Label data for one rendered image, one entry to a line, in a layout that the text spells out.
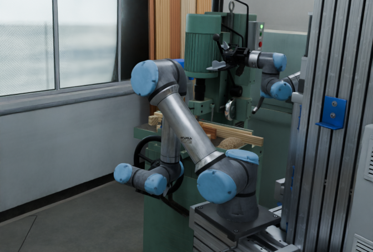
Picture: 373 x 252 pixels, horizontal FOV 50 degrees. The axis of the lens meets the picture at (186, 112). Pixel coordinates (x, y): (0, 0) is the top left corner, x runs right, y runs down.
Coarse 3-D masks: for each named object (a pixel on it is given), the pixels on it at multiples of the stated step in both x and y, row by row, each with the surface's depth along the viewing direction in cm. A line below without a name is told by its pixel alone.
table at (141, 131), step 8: (136, 128) 216; (144, 128) 215; (152, 128) 216; (136, 136) 217; (144, 136) 214; (216, 144) 194; (248, 144) 199; (160, 152) 197; (184, 152) 190; (224, 152) 188
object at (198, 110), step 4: (192, 100) 208; (196, 100) 209; (200, 100) 209; (204, 100) 210; (208, 100) 212; (212, 100) 215; (192, 104) 207; (196, 104) 206; (200, 104) 206; (204, 104) 209; (208, 104) 212; (196, 108) 206; (200, 108) 206; (204, 108) 210; (208, 108) 213; (192, 112) 208; (196, 112) 207; (200, 112) 207; (204, 112) 210; (208, 112) 214
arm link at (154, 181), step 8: (160, 168) 153; (136, 176) 148; (144, 176) 147; (152, 176) 146; (160, 176) 146; (168, 176) 153; (136, 184) 148; (144, 184) 145; (152, 184) 144; (160, 184) 145; (152, 192) 145; (160, 192) 146
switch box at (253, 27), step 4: (248, 24) 217; (252, 24) 216; (256, 24) 215; (260, 24) 218; (248, 28) 217; (252, 28) 216; (256, 28) 215; (260, 28) 218; (248, 32) 218; (252, 32) 217; (256, 32) 216; (248, 36) 218; (252, 36) 217; (256, 36) 216; (248, 40) 219; (252, 40) 217; (256, 40) 217; (260, 40) 221; (248, 44) 219; (252, 44) 218; (256, 44) 218; (252, 48) 218; (256, 48) 219; (260, 48) 223
